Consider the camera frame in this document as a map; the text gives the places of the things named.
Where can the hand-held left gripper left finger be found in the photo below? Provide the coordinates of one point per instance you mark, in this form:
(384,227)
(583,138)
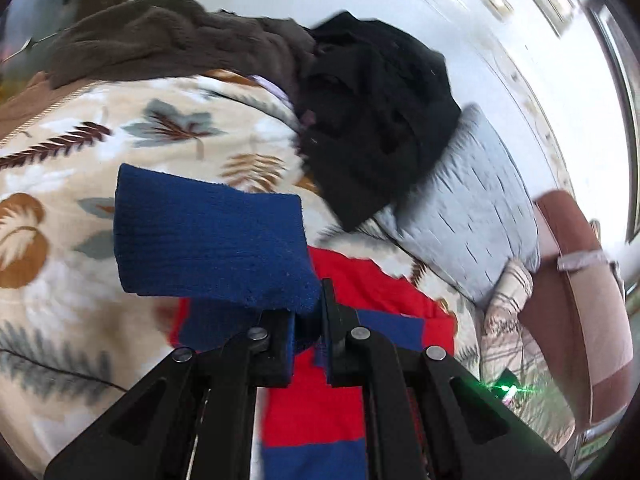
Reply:
(283,355)

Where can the cream leaf print blanket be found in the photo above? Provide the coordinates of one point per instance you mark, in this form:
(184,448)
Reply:
(75,260)

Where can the black garment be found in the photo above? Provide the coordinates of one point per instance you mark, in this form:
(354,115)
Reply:
(370,110)

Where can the striped floral pillow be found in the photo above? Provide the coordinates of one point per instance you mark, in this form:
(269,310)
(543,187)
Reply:
(505,320)

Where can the wooden framed glass furniture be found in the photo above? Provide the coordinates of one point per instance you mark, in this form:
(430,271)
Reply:
(597,440)

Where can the grey quilted pillow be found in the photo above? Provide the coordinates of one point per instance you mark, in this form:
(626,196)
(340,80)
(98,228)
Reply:
(470,210)

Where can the red and blue knit sweater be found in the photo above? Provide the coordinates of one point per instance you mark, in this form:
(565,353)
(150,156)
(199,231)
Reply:
(210,240)

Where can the brown and pink sofa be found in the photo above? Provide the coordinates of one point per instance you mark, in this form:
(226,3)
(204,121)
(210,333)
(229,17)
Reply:
(565,320)

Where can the white lace armrest cover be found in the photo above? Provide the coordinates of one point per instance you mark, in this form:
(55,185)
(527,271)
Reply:
(582,261)

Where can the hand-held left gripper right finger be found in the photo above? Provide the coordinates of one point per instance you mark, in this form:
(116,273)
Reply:
(327,345)

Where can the brown fleece cloth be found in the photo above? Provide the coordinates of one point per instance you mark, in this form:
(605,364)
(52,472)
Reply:
(150,35)

